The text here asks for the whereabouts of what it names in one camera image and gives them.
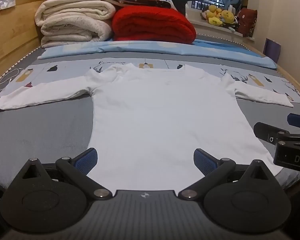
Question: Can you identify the light blue blanket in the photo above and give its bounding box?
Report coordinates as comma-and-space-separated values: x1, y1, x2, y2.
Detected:
37, 39, 278, 71

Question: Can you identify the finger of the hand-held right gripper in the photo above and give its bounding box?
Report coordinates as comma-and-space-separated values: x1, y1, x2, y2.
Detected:
254, 122, 300, 143
287, 113, 300, 130

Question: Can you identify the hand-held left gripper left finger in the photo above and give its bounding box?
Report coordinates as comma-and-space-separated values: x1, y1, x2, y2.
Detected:
15, 148, 113, 201

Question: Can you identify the brown plush toy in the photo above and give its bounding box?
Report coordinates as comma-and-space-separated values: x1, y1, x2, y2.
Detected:
236, 7, 258, 38

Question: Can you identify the speckled cream folded quilt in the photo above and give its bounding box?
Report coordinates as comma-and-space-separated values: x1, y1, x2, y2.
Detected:
41, 16, 113, 48

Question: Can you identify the window sill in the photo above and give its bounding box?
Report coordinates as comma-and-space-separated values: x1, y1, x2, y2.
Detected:
187, 17, 256, 42

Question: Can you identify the wooden headboard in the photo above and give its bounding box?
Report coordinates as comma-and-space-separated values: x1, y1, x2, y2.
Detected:
0, 0, 56, 87

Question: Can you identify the dark patterned folded blanket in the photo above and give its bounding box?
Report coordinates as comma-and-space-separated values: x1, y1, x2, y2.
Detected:
100, 0, 172, 9

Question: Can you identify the red folded blanket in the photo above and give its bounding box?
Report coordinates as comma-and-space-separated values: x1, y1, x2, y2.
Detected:
112, 6, 197, 44

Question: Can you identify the white long-sleeve shirt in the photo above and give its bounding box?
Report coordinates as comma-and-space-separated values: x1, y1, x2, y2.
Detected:
0, 64, 294, 191

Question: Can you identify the wooden bed frame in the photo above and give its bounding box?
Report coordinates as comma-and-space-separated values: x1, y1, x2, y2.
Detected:
250, 39, 300, 102

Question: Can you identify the white charging cable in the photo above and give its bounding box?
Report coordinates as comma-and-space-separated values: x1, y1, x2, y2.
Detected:
0, 68, 25, 93

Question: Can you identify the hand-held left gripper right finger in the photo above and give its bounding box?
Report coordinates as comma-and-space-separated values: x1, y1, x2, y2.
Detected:
178, 148, 275, 200

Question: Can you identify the grey printed bed sheet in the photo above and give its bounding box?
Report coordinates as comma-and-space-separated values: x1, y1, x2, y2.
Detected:
0, 36, 300, 189

